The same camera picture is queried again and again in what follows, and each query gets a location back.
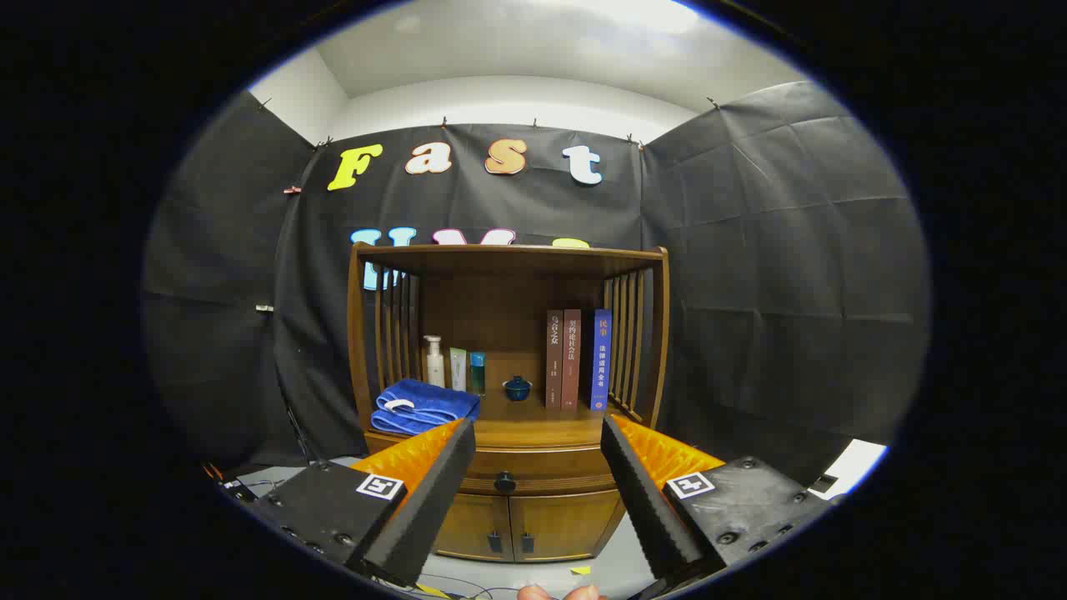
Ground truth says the black stand pole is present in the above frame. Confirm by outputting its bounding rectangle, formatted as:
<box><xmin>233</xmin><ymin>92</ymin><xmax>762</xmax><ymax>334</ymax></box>
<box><xmin>279</xmin><ymin>379</ymin><xmax>319</xmax><ymax>464</ymax></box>

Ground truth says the wooden countertop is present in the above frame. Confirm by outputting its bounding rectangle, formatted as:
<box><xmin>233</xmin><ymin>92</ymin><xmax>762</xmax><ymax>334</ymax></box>
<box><xmin>364</xmin><ymin>387</ymin><xmax>659</xmax><ymax>455</ymax></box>

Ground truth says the dark floor equipment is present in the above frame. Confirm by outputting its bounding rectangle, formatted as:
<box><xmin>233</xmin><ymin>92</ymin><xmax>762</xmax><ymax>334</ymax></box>
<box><xmin>203</xmin><ymin>461</ymin><xmax>261</xmax><ymax>503</ymax></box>

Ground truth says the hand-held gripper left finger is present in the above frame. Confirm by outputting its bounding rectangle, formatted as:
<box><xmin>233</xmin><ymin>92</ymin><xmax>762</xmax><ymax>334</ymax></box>
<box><xmin>250</xmin><ymin>417</ymin><xmax>477</xmax><ymax>587</ymax></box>

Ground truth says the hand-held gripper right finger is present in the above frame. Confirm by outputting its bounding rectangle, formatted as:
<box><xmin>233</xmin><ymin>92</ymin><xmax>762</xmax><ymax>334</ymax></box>
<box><xmin>600</xmin><ymin>414</ymin><xmax>837</xmax><ymax>583</ymax></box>

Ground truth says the wooden drawer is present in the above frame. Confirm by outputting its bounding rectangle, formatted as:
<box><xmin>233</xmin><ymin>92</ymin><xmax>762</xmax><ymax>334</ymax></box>
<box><xmin>367</xmin><ymin>433</ymin><xmax>624</xmax><ymax>497</ymax></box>

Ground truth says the dark brown book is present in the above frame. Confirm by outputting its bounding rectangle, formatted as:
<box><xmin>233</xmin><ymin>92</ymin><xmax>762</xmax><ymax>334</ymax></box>
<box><xmin>546</xmin><ymin>310</ymin><xmax>565</xmax><ymax>409</ymax></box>

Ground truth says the white board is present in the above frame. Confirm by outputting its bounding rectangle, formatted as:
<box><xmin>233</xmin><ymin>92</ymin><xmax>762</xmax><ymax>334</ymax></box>
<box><xmin>807</xmin><ymin>439</ymin><xmax>889</xmax><ymax>502</ymax></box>

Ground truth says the wooden cabinet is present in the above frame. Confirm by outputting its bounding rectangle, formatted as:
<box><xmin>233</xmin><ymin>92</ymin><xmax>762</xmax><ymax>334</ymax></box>
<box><xmin>346</xmin><ymin>244</ymin><xmax>670</xmax><ymax>563</ymax></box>

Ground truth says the blue folded towel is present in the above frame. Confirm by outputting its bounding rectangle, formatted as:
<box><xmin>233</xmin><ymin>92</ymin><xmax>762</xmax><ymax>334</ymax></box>
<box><xmin>371</xmin><ymin>379</ymin><xmax>482</xmax><ymax>436</ymax></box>

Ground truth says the reddish brown book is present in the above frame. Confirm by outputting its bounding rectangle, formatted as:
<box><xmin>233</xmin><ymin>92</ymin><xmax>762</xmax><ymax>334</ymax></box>
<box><xmin>563</xmin><ymin>309</ymin><xmax>582</xmax><ymax>409</ymax></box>

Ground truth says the blue book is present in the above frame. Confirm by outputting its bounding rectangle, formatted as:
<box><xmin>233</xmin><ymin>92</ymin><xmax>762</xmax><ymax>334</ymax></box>
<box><xmin>581</xmin><ymin>309</ymin><xmax>613</xmax><ymax>412</ymax></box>

